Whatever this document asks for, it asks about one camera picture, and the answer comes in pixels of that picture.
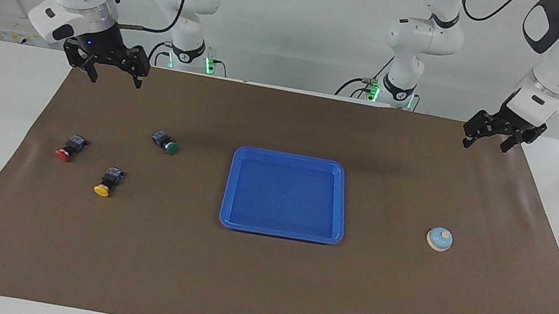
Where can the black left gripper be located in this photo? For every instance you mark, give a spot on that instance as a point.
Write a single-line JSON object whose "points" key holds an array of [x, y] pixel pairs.
{"points": [[503, 126]]}

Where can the green push button switch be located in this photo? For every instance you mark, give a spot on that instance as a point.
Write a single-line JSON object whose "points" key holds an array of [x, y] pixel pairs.
{"points": [[166, 144]]}

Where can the blue plastic tray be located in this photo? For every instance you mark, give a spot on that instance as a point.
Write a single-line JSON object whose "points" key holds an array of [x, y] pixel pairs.
{"points": [[284, 195]]}

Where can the white wall socket box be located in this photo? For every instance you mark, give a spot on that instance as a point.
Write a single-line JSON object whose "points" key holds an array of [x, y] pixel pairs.
{"points": [[10, 36]]}

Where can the red push button switch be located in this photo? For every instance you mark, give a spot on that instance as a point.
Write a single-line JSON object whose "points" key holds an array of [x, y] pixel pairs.
{"points": [[69, 150]]}

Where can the brown table mat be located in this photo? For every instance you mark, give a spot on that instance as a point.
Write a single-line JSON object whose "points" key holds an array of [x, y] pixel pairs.
{"points": [[268, 287]]}

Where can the light blue desk bell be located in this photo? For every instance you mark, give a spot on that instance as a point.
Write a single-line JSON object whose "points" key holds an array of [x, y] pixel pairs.
{"points": [[439, 239]]}

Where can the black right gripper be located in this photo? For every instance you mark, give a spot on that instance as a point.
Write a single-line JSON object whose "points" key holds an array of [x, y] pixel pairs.
{"points": [[102, 51]]}

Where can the yellow push button switch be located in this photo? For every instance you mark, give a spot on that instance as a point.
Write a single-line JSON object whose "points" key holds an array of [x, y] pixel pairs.
{"points": [[107, 184]]}

